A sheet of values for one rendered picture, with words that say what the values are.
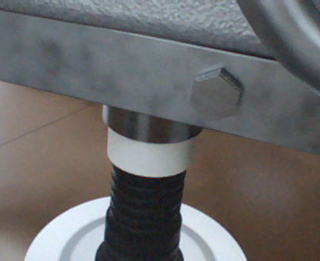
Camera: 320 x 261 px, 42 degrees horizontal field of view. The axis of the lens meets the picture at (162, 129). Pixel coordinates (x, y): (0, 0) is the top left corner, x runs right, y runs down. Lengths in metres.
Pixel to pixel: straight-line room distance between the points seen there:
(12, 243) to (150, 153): 1.55
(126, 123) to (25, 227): 1.61
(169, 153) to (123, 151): 0.03
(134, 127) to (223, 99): 0.08
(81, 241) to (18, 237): 1.42
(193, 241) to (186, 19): 0.30
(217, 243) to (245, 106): 0.23
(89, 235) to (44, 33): 0.24
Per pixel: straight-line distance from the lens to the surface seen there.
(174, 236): 0.37
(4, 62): 0.29
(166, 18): 0.19
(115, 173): 0.34
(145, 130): 0.29
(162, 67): 0.24
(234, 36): 0.18
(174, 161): 0.31
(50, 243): 0.44
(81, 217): 0.46
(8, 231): 1.88
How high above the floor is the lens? 1.22
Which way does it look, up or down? 27 degrees down
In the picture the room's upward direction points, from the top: 6 degrees clockwise
